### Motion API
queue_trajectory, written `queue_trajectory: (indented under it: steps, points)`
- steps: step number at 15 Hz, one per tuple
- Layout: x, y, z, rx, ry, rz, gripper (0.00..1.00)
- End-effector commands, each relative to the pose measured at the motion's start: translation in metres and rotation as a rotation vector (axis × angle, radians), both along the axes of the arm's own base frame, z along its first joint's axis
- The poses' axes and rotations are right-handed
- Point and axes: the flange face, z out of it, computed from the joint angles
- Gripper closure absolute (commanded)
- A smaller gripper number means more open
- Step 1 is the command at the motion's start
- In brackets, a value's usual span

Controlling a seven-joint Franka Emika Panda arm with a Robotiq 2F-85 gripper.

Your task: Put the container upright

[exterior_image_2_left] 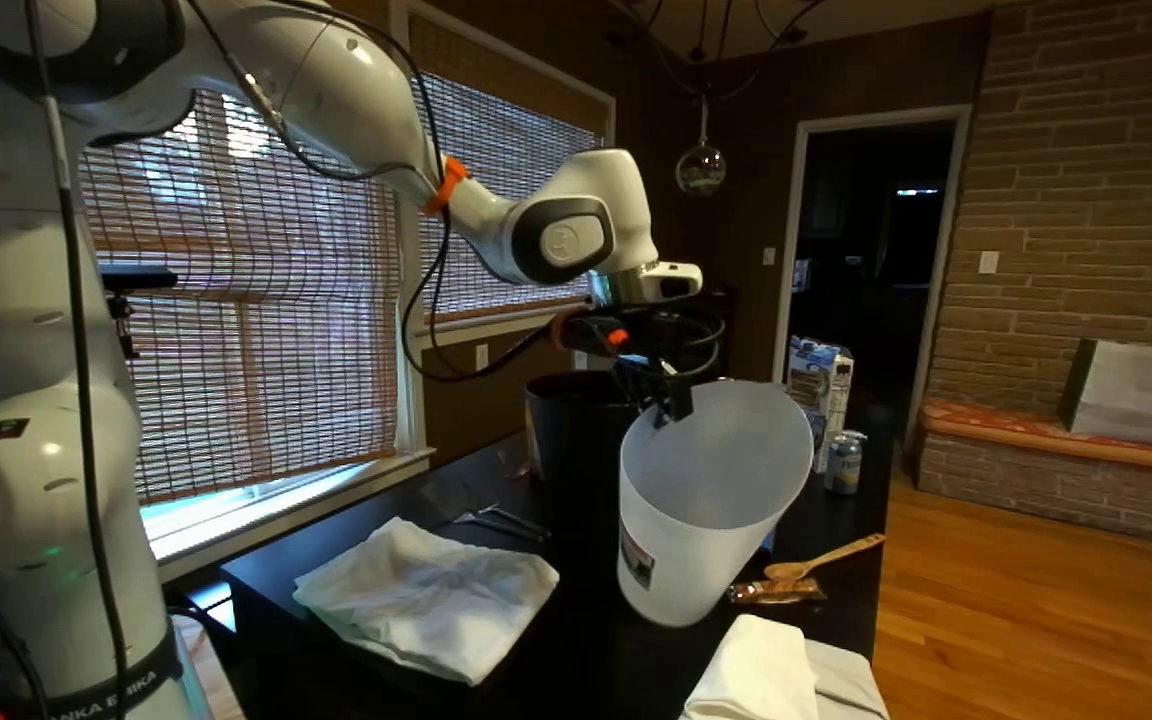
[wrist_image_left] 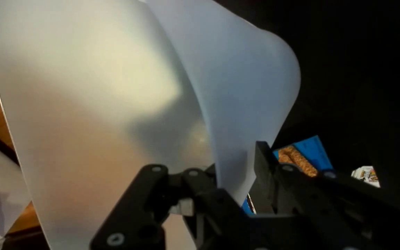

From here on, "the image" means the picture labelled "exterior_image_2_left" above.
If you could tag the white light switch plate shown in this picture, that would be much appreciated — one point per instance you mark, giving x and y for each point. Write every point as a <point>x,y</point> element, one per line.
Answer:
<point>990,262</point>

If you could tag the white door frame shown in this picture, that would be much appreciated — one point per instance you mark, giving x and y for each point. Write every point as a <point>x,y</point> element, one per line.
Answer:
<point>787,243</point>

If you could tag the folded white towel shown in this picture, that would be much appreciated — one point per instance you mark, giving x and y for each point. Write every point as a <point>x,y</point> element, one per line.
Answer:
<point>763,673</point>

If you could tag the flat white paper sheet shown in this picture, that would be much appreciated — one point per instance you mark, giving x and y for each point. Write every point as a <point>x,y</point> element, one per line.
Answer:
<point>848,685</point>

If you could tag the blue and white package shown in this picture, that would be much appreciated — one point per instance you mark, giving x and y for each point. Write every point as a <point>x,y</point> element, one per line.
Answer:
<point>824,381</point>

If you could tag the translucent white plastic container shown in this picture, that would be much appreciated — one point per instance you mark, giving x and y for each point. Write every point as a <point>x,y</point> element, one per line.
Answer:
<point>699,534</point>

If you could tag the large crumpled white cloth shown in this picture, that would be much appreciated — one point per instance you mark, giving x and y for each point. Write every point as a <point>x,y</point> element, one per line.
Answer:
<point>421,603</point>

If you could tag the hanging glass globe lamp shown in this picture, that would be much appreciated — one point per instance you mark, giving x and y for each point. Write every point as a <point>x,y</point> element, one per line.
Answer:
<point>701,168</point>

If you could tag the wide bamboo window blind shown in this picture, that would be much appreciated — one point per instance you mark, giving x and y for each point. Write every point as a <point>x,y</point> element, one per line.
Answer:
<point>242,323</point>

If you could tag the narrow bamboo window blind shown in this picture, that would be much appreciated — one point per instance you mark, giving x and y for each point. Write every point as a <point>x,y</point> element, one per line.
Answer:
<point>521,147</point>

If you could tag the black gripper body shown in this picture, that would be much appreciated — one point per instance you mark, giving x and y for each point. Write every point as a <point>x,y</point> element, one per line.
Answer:
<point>658,343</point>

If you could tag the black camera on stand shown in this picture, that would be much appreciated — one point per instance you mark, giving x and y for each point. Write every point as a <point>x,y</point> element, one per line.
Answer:
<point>143,279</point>

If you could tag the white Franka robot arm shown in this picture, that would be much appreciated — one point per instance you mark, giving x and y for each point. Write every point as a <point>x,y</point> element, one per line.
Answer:
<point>16,400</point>

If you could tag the wooden spoon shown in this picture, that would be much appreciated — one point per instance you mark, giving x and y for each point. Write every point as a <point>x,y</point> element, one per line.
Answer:
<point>800,569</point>

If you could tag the black round bin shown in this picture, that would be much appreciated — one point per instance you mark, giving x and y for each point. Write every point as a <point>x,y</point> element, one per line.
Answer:
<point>577,433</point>

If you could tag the silver drink can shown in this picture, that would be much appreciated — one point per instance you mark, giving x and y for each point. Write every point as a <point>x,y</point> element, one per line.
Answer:
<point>847,467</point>

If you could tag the white wall outlet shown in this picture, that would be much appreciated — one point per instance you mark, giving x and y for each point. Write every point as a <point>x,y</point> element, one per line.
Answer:
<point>483,358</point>

